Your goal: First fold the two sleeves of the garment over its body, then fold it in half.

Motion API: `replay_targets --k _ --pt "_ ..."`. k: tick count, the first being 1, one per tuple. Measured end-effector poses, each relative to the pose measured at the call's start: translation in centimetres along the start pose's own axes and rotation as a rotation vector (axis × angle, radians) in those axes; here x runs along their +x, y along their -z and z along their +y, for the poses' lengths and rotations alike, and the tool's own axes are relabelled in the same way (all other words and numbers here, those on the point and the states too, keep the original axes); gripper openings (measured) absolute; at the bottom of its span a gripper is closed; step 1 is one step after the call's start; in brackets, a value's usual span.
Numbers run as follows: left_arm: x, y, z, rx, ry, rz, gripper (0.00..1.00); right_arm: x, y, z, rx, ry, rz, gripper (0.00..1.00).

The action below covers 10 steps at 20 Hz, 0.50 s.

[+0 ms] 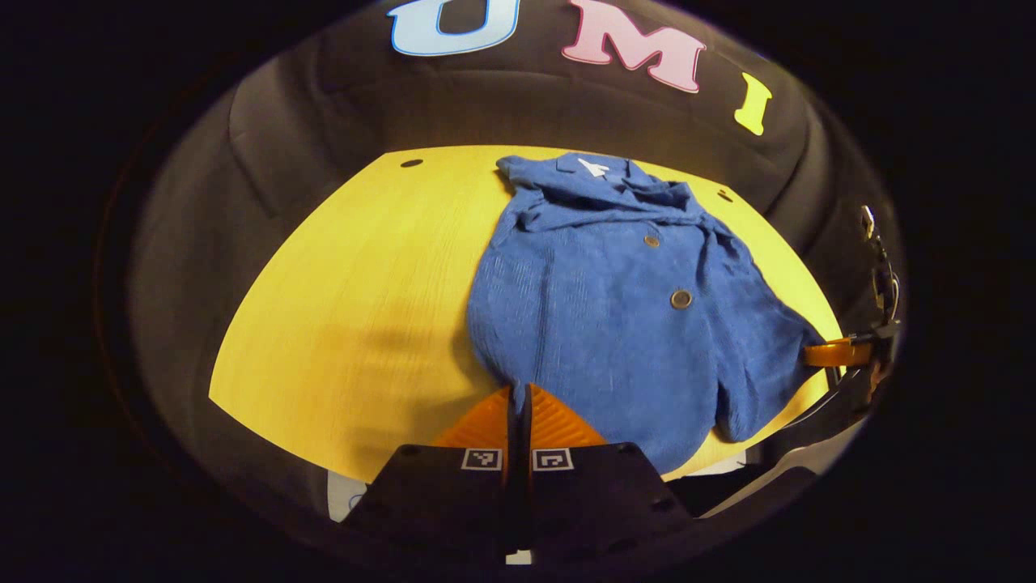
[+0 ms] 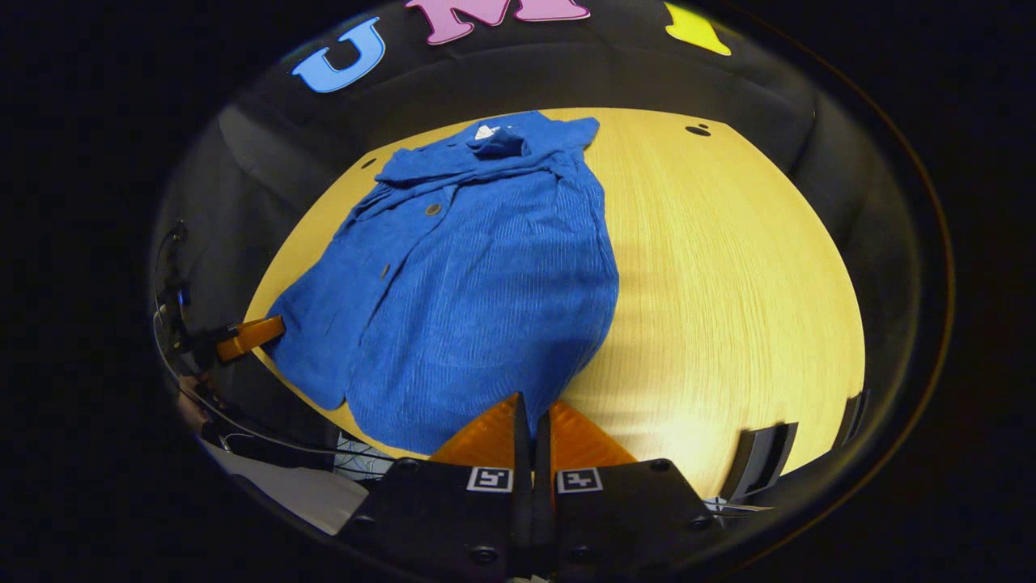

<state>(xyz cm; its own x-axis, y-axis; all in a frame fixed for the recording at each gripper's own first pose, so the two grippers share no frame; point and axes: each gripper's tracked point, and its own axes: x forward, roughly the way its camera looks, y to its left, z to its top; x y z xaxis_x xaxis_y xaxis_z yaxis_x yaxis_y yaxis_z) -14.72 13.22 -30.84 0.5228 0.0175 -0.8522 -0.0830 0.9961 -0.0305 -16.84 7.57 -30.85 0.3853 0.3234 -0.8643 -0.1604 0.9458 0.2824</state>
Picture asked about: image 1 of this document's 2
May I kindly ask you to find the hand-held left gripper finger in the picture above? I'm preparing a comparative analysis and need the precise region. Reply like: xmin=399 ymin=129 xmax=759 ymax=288
xmin=518 ymin=384 xmax=695 ymax=566
xmin=340 ymin=385 xmax=523 ymax=564

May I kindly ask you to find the blue corduroy jacket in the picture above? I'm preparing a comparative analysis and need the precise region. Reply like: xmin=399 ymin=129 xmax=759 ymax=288
xmin=467 ymin=152 xmax=826 ymax=474

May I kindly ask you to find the black backdrop cloth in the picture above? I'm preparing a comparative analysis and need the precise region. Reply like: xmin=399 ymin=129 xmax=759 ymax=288
xmin=125 ymin=0 xmax=903 ymax=519

